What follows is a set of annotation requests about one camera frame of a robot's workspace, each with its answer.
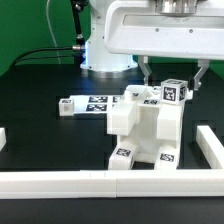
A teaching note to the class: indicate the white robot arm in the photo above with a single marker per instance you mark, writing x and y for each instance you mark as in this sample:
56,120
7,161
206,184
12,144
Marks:
98,58

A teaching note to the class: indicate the white cube nut with marker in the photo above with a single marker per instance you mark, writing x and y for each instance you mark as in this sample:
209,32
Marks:
173,91

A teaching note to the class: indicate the white chair backrest frame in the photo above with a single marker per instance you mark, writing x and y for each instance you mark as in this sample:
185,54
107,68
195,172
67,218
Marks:
123,115

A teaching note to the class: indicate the white marker base sheet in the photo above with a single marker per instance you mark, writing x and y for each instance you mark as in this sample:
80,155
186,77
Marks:
94,104

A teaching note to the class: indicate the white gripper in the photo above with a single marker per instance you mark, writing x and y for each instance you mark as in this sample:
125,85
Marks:
192,29

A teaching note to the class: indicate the white U-shaped fence frame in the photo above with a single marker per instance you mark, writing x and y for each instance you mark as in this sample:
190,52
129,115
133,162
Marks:
127,183

